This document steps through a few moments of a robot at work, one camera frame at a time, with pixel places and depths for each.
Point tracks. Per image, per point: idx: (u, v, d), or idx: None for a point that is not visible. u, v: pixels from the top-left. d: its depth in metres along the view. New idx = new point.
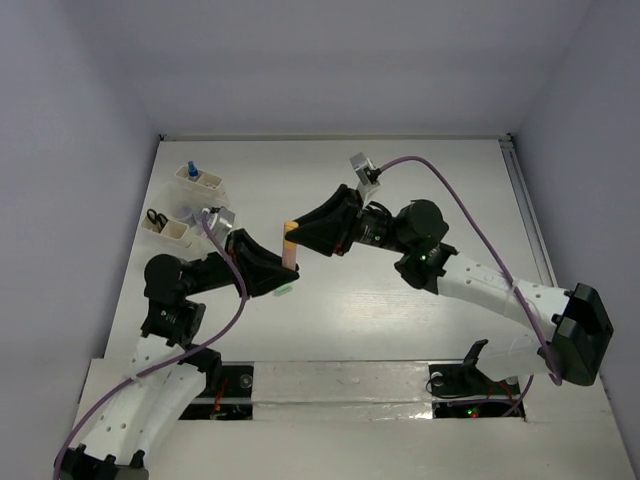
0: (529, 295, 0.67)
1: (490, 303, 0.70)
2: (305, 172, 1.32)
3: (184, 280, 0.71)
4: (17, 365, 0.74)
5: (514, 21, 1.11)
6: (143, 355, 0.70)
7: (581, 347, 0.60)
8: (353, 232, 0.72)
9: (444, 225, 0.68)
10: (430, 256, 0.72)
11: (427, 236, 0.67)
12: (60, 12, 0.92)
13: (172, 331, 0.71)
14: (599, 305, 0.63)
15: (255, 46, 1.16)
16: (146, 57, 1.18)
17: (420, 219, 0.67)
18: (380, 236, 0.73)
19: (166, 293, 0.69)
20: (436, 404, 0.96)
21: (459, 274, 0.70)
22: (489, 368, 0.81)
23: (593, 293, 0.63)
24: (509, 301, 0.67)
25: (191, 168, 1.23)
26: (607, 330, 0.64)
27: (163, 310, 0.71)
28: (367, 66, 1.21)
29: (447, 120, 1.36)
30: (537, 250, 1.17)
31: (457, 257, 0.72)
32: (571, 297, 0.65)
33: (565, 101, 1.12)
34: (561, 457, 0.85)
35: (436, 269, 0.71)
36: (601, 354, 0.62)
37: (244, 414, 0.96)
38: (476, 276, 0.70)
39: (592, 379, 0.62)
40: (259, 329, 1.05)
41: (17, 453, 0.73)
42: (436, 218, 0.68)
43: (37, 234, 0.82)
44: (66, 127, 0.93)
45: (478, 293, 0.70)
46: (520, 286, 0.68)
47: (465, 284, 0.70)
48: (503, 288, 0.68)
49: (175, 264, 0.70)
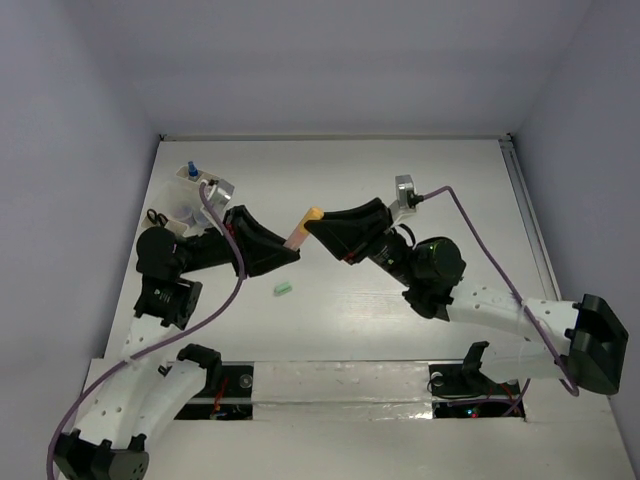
0: (539, 313, 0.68)
1: (502, 325, 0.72)
2: (305, 172, 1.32)
3: (178, 255, 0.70)
4: (18, 365, 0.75)
5: (513, 21, 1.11)
6: (137, 336, 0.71)
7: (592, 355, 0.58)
8: (372, 247, 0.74)
9: (463, 261, 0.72)
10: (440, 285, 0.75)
11: (447, 277, 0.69)
12: (60, 13, 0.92)
13: (168, 310, 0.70)
14: (610, 314, 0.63)
15: (254, 47, 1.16)
16: (146, 58, 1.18)
17: (443, 258, 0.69)
18: (392, 260, 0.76)
19: (160, 268, 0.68)
20: (436, 404, 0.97)
21: (467, 301, 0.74)
22: (495, 372, 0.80)
23: (601, 302, 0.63)
24: (521, 321, 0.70)
25: (191, 168, 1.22)
26: (622, 336, 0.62)
27: (156, 290, 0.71)
28: (366, 66, 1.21)
29: (446, 121, 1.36)
30: (536, 249, 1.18)
31: (465, 284, 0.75)
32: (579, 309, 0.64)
33: (566, 100, 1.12)
34: (559, 457, 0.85)
35: (445, 297, 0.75)
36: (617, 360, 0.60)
37: (244, 414, 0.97)
38: (483, 300, 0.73)
39: (614, 386, 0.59)
40: (259, 329, 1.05)
41: (17, 453, 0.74)
42: (455, 260, 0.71)
43: (36, 235, 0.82)
44: (66, 128, 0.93)
45: (487, 316, 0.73)
46: (530, 305, 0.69)
47: (475, 309, 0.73)
48: (512, 309, 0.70)
49: (169, 238, 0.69)
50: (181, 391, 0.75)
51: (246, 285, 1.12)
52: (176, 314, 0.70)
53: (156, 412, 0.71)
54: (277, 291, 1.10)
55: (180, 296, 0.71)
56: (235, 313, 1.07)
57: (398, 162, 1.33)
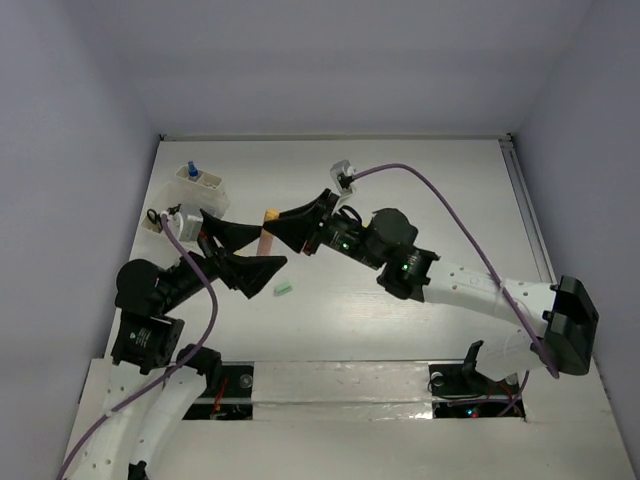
0: (517, 294, 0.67)
1: (478, 306, 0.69)
2: (305, 172, 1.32)
3: (160, 289, 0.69)
4: (18, 366, 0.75)
5: (513, 21, 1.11)
6: (118, 386, 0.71)
7: (574, 341, 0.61)
8: (323, 235, 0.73)
9: (412, 229, 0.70)
10: (411, 264, 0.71)
11: (398, 243, 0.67)
12: (60, 13, 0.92)
13: (146, 353, 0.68)
14: (584, 295, 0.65)
15: (254, 47, 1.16)
16: (146, 57, 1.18)
17: (390, 227, 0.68)
18: (348, 244, 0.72)
19: (141, 304, 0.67)
20: (436, 404, 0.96)
21: (444, 281, 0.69)
22: (489, 368, 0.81)
23: (577, 283, 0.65)
24: (498, 304, 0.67)
25: (191, 168, 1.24)
26: (593, 317, 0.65)
27: (132, 333, 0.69)
28: (366, 66, 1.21)
29: (446, 121, 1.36)
30: (536, 250, 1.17)
31: (441, 264, 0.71)
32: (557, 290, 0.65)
33: (565, 100, 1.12)
34: (559, 457, 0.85)
35: (420, 278, 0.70)
36: (590, 343, 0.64)
37: (244, 414, 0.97)
38: (461, 280, 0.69)
39: (586, 368, 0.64)
40: (259, 329, 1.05)
41: (18, 453, 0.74)
42: (403, 224, 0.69)
43: (37, 235, 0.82)
44: (66, 128, 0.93)
45: (464, 298, 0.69)
46: (507, 285, 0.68)
47: (452, 290, 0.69)
48: (492, 290, 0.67)
49: (150, 271, 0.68)
50: (179, 404, 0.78)
51: None
52: (154, 357, 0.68)
53: (155, 434, 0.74)
54: (277, 291, 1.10)
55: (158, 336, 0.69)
56: (235, 313, 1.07)
57: (398, 162, 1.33)
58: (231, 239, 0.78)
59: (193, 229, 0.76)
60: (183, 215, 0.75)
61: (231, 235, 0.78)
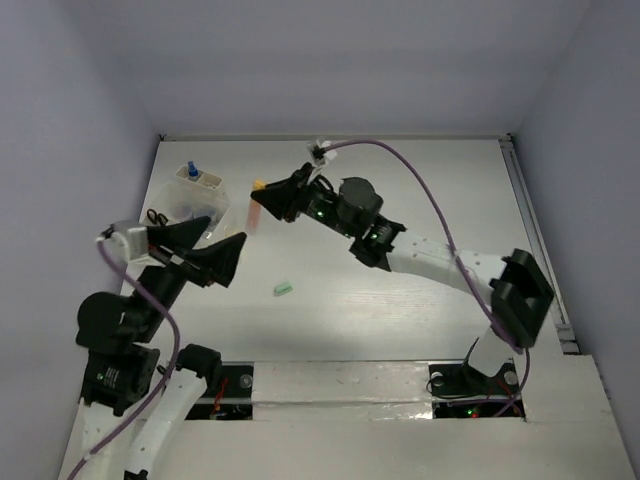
0: (469, 263, 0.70)
1: (434, 274, 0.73)
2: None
3: (128, 323, 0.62)
4: (17, 366, 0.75)
5: (512, 21, 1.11)
6: (94, 427, 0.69)
7: (516, 307, 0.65)
8: (299, 204, 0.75)
9: (378, 197, 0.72)
10: (380, 235, 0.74)
11: (362, 209, 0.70)
12: (60, 13, 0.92)
13: (116, 394, 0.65)
14: (534, 268, 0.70)
15: (254, 46, 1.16)
16: (146, 57, 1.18)
17: (353, 193, 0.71)
18: (323, 212, 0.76)
19: (106, 345, 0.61)
20: (436, 404, 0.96)
21: (406, 249, 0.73)
22: (480, 361, 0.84)
23: (528, 258, 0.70)
24: (452, 271, 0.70)
25: (191, 169, 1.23)
26: (542, 293, 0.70)
27: (99, 373, 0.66)
28: (366, 67, 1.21)
29: (446, 121, 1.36)
30: (537, 250, 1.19)
31: (406, 233, 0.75)
32: (508, 262, 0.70)
33: (565, 100, 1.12)
34: (560, 457, 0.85)
35: (387, 246, 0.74)
36: (536, 315, 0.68)
37: (244, 414, 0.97)
38: (422, 249, 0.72)
39: (531, 340, 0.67)
40: (259, 329, 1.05)
41: (17, 454, 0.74)
42: (368, 190, 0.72)
43: (37, 235, 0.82)
44: (66, 128, 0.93)
45: (422, 265, 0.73)
46: (462, 256, 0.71)
47: (412, 257, 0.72)
48: (446, 259, 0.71)
49: (114, 308, 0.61)
50: (180, 408, 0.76)
51: (246, 285, 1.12)
52: (126, 397, 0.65)
53: (156, 441, 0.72)
54: (277, 291, 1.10)
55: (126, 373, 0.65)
56: (235, 313, 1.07)
57: (398, 162, 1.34)
58: (179, 239, 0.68)
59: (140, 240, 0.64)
60: (120, 234, 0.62)
61: (179, 236, 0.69)
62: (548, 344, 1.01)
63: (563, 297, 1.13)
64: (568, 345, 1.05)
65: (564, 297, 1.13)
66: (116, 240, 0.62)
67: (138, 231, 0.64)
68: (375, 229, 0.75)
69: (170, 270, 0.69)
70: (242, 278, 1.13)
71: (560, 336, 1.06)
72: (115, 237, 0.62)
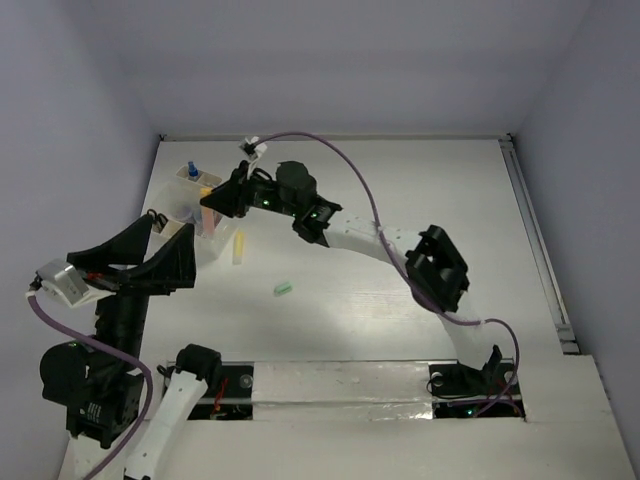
0: (391, 237, 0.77)
1: (363, 247, 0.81)
2: (305, 171, 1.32)
3: (94, 371, 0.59)
4: (17, 366, 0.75)
5: (513, 21, 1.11)
6: (84, 457, 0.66)
7: (427, 275, 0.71)
8: (245, 196, 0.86)
9: (311, 178, 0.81)
10: (320, 214, 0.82)
11: (298, 188, 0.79)
12: (61, 14, 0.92)
13: (102, 428, 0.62)
14: (447, 242, 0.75)
15: (254, 47, 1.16)
16: (146, 58, 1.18)
17: (289, 176, 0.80)
18: (268, 201, 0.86)
19: (78, 394, 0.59)
20: (436, 404, 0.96)
21: (339, 226, 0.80)
22: (469, 357, 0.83)
23: (442, 233, 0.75)
24: (376, 244, 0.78)
25: (191, 169, 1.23)
26: (459, 264, 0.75)
27: (81, 409, 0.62)
28: (366, 67, 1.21)
29: (446, 121, 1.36)
30: (537, 250, 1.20)
31: (342, 213, 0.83)
32: (424, 237, 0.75)
33: (565, 100, 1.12)
34: (560, 458, 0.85)
35: (324, 223, 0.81)
36: (453, 284, 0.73)
37: (244, 414, 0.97)
38: (354, 226, 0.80)
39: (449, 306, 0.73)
40: (259, 329, 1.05)
41: (17, 454, 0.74)
42: (300, 172, 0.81)
43: (37, 235, 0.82)
44: (66, 129, 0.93)
45: (353, 241, 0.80)
46: (386, 232, 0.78)
47: (344, 234, 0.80)
48: (370, 233, 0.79)
49: (75, 362, 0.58)
50: (179, 413, 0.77)
51: (246, 285, 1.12)
52: (112, 431, 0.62)
53: (157, 448, 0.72)
54: (277, 291, 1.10)
55: (109, 408, 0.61)
56: (234, 314, 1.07)
57: (398, 162, 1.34)
58: (122, 250, 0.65)
59: (78, 280, 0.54)
60: (50, 282, 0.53)
61: (121, 247, 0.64)
62: (548, 344, 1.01)
63: (563, 297, 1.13)
64: (568, 345, 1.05)
65: (564, 297, 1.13)
66: (49, 289, 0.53)
67: (68, 274, 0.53)
68: (316, 209, 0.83)
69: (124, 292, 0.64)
70: (242, 278, 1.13)
71: (560, 336, 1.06)
72: (46, 286, 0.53)
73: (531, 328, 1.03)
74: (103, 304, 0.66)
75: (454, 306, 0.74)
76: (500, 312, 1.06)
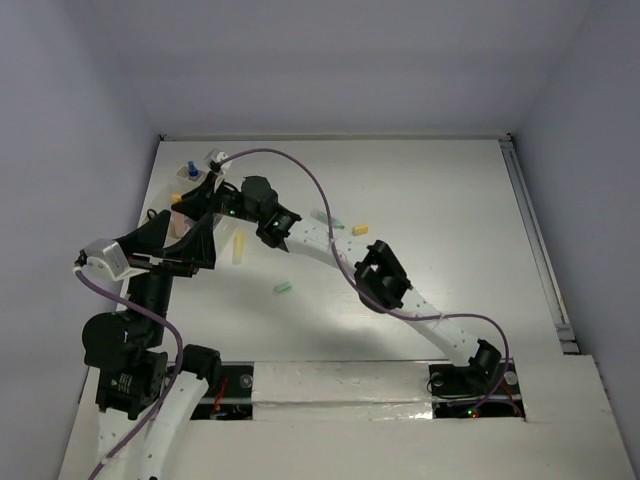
0: (343, 249, 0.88)
1: (319, 256, 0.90)
2: (294, 192, 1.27)
3: (130, 342, 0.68)
4: (17, 366, 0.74)
5: (512, 20, 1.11)
6: (109, 431, 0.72)
7: (371, 284, 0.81)
8: (213, 206, 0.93)
9: (273, 190, 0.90)
10: (281, 223, 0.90)
11: (257, 200, 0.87)
12: (60, 13, 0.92)
13: (132, 398, 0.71)
14: (389, 254, 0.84)
15: (254, 46, 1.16)
16: (146, 57, 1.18)
17: (252, 189, 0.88)
18: (235, 211, 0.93)
19: (115, 361, 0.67)
20: (436, 404, 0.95)
21: (299, 235, 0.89)
22: (458, 354, 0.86)
23: (385, 247, 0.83)
24: (329, 254, 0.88)
25: (191, 168, 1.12)
26: (401, 272, 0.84)
27: (113, 380, 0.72)
28: (365, 67, 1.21)
29: (447, 120, 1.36)
30: (537, 251, 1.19)
31: (301, 223, 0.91)
32: (370, 250, 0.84)
33: (565, 100, 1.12)
34: (561, 457, 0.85)
35: (285, 231, 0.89)
36: (393, 289, 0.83)
37: (244, 414, 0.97)
38: (311, 236, 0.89)
39: (393, 308, 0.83)
40: (257, 329, 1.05)
41: (17, 453, 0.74)
42: (262, 185, 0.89)
43: (37, 234, 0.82)
44: (66, 128, 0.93)
45: (311, 250, 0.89)
46: (338, 242, 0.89)
47: (303, 243, 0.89)
48: (324, 243, 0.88)
49: (116, 330, 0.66)
50: (182, 413, 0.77)
51: (245, 286, 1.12)
52: (141, 401, 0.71)
53: (162, 447, 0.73)
54: (277, 291, 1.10)
55: (141, 379, 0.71)
56: (233, 314, 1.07)
57: (398, 162, 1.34)
58: (150, 240, 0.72)
59: (119, 256, 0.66)
60: (96, 256, 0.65)
61: (147, 236, 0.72)
62: (548, 344, 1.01)
63: (563, 297, 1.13)
64: (568, 345, 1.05)
65: (564, 297, 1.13)
66: (94, 264, 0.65)
67: (113, 249, 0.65)
68: (277, 218, 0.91)
69: (153, 271, 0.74)
70: (240, 279, 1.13)
71: (560, 336, 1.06)
72: (91, 261, 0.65)
73: (531, 329, 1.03)
74: (134, 284, 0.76)
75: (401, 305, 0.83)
76: (500, 312, 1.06)
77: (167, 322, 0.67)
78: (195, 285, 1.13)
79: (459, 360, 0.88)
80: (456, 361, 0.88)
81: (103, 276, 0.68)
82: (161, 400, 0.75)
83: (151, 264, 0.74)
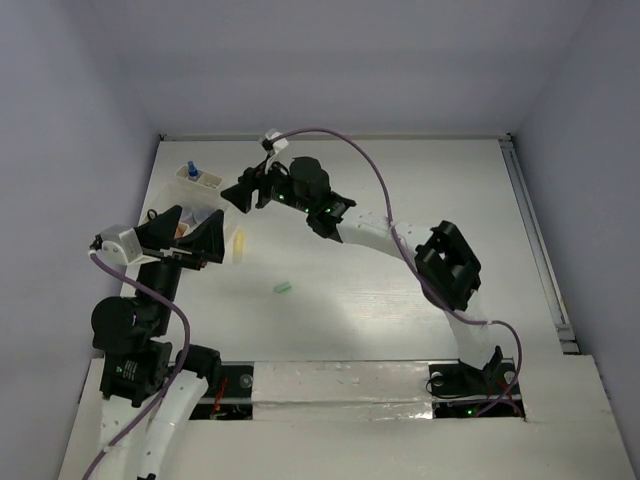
0: (403, 232, 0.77)
1: (377, 243, 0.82)
2: None
3: (139, 325, 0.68)
4: (17, 366, 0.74)
5: (511, 21, 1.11)
6: (112, 420, 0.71)
7: (436, 269, 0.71)
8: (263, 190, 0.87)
9: (324, 173, 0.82)
10: (334, 209, 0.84)
11: (309, 181, 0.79)
12: (60, 14, 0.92)
13: (136, 385, 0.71)
14: (458, 238, 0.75)
15: (255, 47, 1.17)
16: (146, 57, 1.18)
17: (304, 170, 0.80)
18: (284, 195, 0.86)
19: (122, 344, 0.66)
20: (436, 404, 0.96)
21: (353, 221, 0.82)
22: (470, 356, 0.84)
23: (454, 229, 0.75)
24: (388, 238, 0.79)
25: (191, 168, 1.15)
26: (472, 263, 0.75)
27: (119, 366, 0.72)
28: (366, 66, 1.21)
29: (447, 120, 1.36)
30: (537, 251, 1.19)
31: (355, 209, 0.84)
32: (435, 233, 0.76)
33: (565, 99, 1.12)
34: (561, 458, 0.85)
35: (336, 218, 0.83)
36: (464, 281, 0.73)
37: (244, 414, 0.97)
38: (367, 221, 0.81)
39: (460, 305, 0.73)
40: (255, 326, 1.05)
41: (16, 453, 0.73)
42: (314, 168, 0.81)
43: (37, 233, 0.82)
44: (66, 127, 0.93)
45: (367, 236, 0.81)
46: (398, 226, 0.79)
47: (357, 229, 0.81)
48: (383, 227, 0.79)
49: (126, 310, 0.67)
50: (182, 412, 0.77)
51: (245, 285, 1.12)
52: (146, 387, 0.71)
53: (161, 444, 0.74)
54: (277, 291, 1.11)
55: (146, 365, 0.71)
56: (232, 312, 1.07)
57: (398, 162, 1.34)
58: (161, 232, 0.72)
59: (134, 242, 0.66)
60: (111, 241, 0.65)
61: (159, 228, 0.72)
62: (548, 344, 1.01)
63: (563, 297, 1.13)
64: (568, 345, 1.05)
65: (564, 297, 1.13)
66: (109, 248, 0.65)
67: (128, 235, 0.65)
68: (330, 204, 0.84)
69: (164, 260, 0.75)
70: (240, 277, 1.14)
71: (560, 336, 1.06)
72: (106, 245, 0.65)
73: (532, 328, 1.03)
74: (144, 269, 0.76)
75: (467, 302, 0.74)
76: (500, 313, 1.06)
77: (174, 305, 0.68)
78: (194, 285, 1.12)
79: (474, 362, 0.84)
80: (471, 362, 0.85)
81: (116, 261, 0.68)
82: (165, 391, 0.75)
83: (162, 254, 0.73)
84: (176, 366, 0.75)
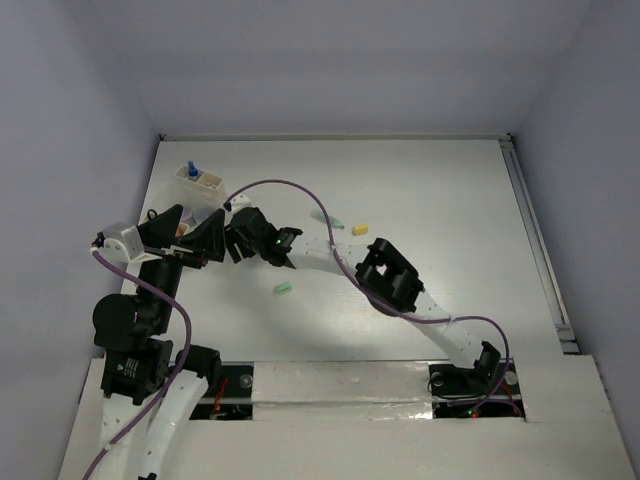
0: (344, 252, 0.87)
1: (324, 266, 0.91)
2: (293, 193, 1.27)
3: (140, 322, 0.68)
4: (17, 366, 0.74)
5: (511, 21, 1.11)
6: (113, 418, 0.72)
7: (377, 284, 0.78)
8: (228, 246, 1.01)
9: (259, 214, 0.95)
10: (283, 240, 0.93)
11: (241, 225, 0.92)
12: (59, 14, 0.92)
13: (137, 383, 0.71)
14: (394, 251, 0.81)
15: (254, 47, 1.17)
16: (146, 57, 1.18)
17: (239, 217, 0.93)
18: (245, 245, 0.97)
19: (124, 342, 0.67)
20: (436, 404, 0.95)
21: (300, 247, 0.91)
22: (459, 357, 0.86)
23: (387, 244, 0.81)
24: (332, 260, 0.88)
25: (191, 169, 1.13)
26: (409, 270, 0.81)
27: (119, 365, 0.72)
28: (365, 67, 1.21)
29: (446, 120, 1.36)
30: (537, 251, 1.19)
31: (302, 236, 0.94)
32: (371, 250, 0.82)
33: (565, 99, 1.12)
34: (561, 458, 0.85)
35: (286, 246, 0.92)
36: (405, 289, 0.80)
37: (244, 414, 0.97)
38: (312, 247, 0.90)
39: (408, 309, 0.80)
40: (252, 326, 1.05)
41: (16, 454, 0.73)
42: (246, 213, 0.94)
43: (37, 232, 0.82)
44: (66, 126, 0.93)
45: (313, 259, 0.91)
46: (340, 247, 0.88)
47: (304, 254, 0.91)
48: (327, 251, 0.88)
49: (128, 307, 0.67)
50: (182, 411, 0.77)
51: (244, 286, 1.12)
52: (147, 386, 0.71)
53: (162, 444, 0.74)
54: (277, 291, 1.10)
55: (146, 364, 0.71)
56: (231, 313, 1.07)
57: (398, 162, 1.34)
58: (161, 232, 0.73)
59: (136, 239, 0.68)
60: (112, 238, 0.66)
61: (160, 228, 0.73)
62: (548, 344, 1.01)
63: (563, 297, 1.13)
64: (568, 345, 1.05)
65: (564, 297, 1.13)
66: (111, 246, 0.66)
67: (130, 232, 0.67)
68: (280, 236, 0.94)
69: (165, 258, 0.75)
70: (238, 278, 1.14)
71: (560, 336, 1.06)
72: (108, 243, 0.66)
73: (531, 328, 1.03)
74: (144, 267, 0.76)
75: (414, 305, 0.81)
76: (499, 313, 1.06)
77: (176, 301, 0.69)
78: (194, 285, 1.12)
79: (464, 362, 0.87)
80: (458, 362, 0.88)
81: (118, 259, 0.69)
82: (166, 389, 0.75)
83: (164, 253, 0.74)
84: (177, 364, 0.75)
